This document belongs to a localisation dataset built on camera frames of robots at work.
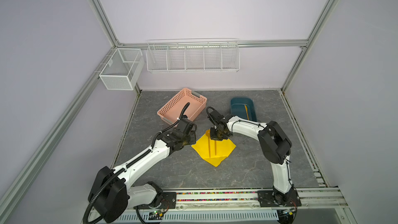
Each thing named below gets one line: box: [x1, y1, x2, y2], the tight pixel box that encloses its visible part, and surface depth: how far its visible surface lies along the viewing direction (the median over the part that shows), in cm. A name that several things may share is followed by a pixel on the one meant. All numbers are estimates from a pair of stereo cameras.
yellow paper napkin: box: [190, 133, 237, 168], surface depth 91 cm
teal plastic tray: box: [230, 97, 258, 122], surface depth 113 cm
